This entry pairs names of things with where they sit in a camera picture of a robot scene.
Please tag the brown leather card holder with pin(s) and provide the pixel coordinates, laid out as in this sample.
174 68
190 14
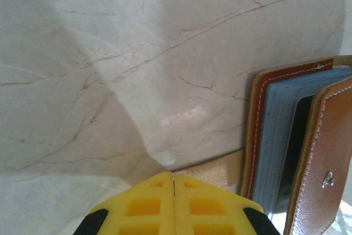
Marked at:
258 114

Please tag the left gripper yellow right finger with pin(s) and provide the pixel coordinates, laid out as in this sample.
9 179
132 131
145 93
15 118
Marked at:
209 207

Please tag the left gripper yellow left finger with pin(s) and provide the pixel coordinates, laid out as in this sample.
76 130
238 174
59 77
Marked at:
143 207

